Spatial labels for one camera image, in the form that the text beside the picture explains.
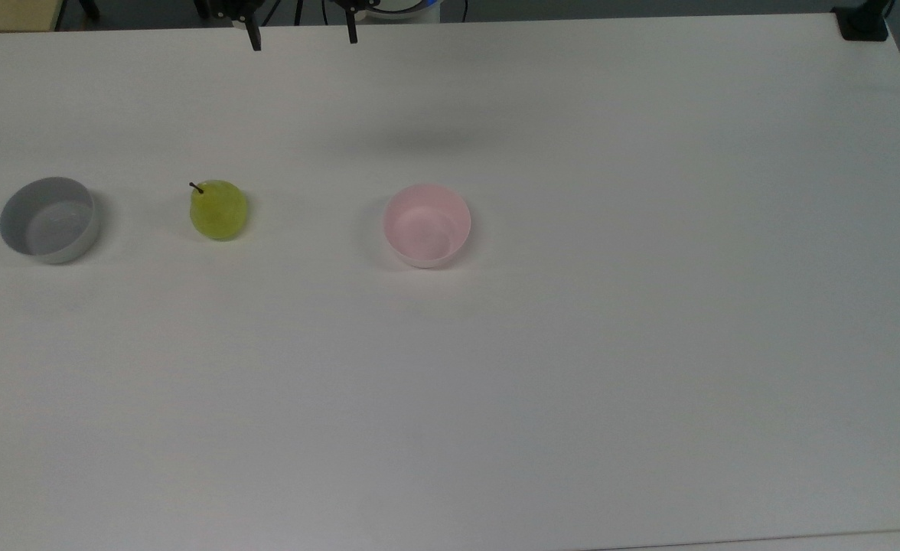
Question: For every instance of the black tripod leg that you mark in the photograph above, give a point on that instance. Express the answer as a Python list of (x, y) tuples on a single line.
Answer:
[(89, 8)]

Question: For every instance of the green pear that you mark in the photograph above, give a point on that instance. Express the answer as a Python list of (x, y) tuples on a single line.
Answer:
[(219, 211)]

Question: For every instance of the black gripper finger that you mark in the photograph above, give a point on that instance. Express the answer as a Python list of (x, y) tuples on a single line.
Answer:
[(352, 29), (254, 34)]

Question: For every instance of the light wooden table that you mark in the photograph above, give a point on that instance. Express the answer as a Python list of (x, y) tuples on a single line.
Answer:
[(6, 14)]

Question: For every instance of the pink plastic bowl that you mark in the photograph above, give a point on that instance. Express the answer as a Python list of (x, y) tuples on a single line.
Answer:
[(427, 226)]

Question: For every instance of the black table clamp mount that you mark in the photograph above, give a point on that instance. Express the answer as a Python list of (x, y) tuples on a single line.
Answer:
[(863, 24)]

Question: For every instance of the grey plastic bowl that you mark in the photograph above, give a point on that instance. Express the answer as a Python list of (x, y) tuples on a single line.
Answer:
[(50, 220)]

